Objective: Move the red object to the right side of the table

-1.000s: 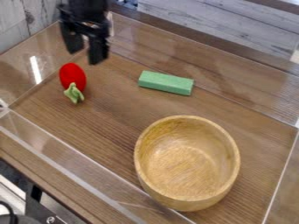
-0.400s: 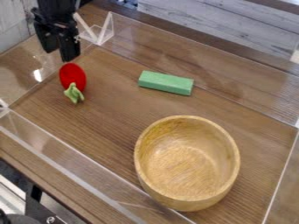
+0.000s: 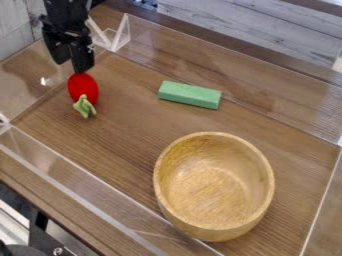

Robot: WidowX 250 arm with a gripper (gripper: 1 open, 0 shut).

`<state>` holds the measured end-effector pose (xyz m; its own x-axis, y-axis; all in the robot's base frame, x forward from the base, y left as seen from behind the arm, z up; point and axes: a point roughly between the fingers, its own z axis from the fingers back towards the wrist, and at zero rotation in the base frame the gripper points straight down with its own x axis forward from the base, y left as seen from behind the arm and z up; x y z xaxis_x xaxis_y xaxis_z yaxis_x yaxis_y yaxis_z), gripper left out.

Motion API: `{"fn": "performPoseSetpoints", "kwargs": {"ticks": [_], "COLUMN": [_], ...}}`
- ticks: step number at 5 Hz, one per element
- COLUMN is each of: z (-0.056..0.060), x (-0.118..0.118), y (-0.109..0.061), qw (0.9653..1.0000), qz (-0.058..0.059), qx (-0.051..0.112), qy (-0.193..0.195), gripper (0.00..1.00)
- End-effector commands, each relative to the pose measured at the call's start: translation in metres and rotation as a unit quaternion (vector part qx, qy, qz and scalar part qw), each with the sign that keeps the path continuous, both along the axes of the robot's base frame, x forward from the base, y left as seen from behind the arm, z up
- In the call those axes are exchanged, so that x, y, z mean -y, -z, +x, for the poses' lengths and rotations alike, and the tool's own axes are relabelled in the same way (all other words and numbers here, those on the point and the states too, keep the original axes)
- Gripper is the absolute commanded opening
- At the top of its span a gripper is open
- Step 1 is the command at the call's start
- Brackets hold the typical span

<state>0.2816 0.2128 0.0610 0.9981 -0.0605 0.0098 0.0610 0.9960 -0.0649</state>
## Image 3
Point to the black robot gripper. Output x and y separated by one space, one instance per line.
65 28

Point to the red plush strawberry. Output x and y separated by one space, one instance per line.
83 90

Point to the green rectangular block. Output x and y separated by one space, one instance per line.
190 94

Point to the wooden bowl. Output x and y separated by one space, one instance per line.
214 185

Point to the clear acrylic corner bracket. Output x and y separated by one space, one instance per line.
109 38

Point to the clear acrylic tray wall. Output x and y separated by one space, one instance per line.
115 224

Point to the black metal table bracket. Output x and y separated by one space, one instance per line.
42 240

